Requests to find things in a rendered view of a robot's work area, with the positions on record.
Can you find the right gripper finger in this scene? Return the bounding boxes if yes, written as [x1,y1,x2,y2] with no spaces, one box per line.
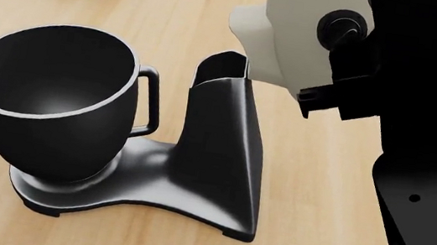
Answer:
[363,0,390,25]
[294,75,352,125]

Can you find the cream stand mixer head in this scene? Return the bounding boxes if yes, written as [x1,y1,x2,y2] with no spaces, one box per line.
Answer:
[219,0,376,109]

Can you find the black stand mixer base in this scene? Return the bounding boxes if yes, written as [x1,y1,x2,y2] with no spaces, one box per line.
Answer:
[3,23,281,244]

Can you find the black mixing bowl with handle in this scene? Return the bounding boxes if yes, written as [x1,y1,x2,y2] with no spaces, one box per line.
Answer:
[0,14,172,197]

